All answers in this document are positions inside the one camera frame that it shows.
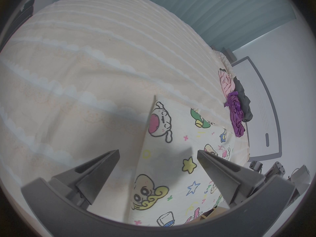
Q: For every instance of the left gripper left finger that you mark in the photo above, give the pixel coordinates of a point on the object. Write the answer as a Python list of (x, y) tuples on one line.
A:
[(93, 179)]

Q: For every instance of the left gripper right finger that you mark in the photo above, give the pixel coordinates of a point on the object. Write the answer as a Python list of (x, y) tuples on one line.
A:
[(229, 181)]

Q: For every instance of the white printed pyjama top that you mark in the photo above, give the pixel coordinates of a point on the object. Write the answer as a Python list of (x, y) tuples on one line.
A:
[(177, 157)]

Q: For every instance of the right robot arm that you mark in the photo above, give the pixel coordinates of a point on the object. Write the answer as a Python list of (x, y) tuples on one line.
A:
[(276, 169)]

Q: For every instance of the bed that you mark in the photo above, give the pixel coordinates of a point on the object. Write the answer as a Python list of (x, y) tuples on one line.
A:
[(98, 70)]

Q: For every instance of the purple satin garment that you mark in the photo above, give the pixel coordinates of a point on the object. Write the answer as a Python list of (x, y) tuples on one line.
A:
[(235, 112)]

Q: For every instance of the black garment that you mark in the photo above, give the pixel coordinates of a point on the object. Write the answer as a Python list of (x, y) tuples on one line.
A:
[(243, 100)]

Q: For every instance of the pink garment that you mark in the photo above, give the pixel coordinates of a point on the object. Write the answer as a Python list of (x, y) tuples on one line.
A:
[(226, 83)]

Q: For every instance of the grey bedside table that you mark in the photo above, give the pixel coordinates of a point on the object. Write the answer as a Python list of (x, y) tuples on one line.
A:
[(229, 54)]

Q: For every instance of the blue-green curtain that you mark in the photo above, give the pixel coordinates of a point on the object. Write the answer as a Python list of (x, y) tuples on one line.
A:
[(209, 9)]

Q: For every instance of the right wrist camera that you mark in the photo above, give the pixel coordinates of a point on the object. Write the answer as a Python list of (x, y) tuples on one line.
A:
[(255, 165)]

